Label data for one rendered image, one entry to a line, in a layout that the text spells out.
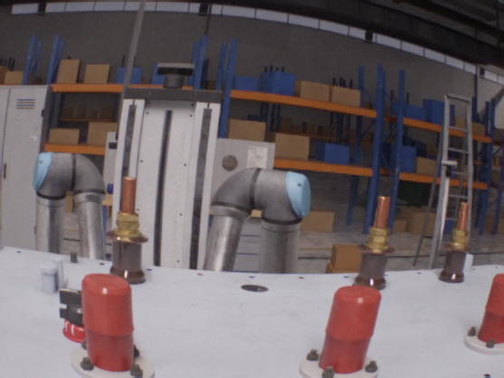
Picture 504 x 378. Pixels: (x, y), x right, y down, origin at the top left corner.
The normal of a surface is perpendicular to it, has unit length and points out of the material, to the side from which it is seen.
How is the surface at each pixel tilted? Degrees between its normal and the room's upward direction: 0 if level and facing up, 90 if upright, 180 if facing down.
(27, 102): 90
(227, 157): 90
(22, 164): 90
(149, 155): 90
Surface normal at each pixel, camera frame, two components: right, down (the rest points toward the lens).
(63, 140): 0.26, 0.15
